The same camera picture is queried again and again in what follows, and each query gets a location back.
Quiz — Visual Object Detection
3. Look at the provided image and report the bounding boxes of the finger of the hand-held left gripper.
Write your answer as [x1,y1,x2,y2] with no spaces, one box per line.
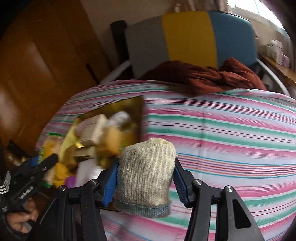
[9,153,59,188]
[7,156,41,176]

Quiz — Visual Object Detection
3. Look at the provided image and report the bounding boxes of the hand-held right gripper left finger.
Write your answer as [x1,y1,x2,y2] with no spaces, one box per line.
[35,160,119,241]

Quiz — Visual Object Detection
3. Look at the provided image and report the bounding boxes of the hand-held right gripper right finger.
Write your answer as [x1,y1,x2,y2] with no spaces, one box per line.
[172,158,265,241]

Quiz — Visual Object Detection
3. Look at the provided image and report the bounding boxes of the green yellow noodle packet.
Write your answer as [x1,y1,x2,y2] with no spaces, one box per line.
[38,132,67,163]

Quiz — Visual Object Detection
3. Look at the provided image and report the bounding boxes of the white power bank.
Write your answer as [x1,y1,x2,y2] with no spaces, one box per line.
[75,160,104,186]

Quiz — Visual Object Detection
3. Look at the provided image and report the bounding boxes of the small bright purple packet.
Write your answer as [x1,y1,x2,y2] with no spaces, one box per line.
[66,175,78,188]

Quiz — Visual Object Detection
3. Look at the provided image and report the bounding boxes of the beige knit sock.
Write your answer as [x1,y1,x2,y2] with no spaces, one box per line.
[114,137,176,219]

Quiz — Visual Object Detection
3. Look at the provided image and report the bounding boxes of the yellow sponge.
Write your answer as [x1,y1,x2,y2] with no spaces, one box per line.
[96,127,123,160]

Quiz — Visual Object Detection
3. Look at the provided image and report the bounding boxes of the white cardboard box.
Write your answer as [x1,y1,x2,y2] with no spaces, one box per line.
[79,115,109,146]

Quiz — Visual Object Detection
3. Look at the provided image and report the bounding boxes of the white tissue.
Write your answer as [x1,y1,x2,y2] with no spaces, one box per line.
[107,111,131,128]

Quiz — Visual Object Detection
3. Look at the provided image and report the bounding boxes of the gold metal tin tray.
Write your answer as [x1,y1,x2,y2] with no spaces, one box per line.
[59,95,147,212]

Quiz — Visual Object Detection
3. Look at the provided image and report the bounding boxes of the person's left hand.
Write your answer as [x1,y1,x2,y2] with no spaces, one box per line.
[6,204,40,234]

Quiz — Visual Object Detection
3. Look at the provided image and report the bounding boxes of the brown wooden wardrobe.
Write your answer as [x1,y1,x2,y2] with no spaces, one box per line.
[0,0,109,149]

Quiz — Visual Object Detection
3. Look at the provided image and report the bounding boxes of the maroon crumpled cloth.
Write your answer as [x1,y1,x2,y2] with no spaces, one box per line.
[141,58,266,96]

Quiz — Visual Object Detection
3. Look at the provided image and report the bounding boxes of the black rolled mat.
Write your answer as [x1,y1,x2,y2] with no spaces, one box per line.
[110,20,132,70]

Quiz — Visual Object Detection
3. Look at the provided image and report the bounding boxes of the grey yellow blue headboard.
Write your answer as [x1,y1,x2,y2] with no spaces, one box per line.
[126,11,258,78]

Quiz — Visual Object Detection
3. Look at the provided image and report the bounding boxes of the wooden side desk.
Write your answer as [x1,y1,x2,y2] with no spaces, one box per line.
[259,53,296,84]

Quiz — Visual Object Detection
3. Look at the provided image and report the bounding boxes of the white medicine box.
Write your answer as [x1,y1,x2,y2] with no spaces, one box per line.
[266,39,284,62]

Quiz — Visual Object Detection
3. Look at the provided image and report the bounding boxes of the pink patterned curtain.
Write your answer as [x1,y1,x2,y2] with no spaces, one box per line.
[171,0,229,13]

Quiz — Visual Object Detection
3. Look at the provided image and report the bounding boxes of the white bed rail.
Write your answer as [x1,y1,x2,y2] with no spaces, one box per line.
[255,59,290,95]
[99,61,131,84]

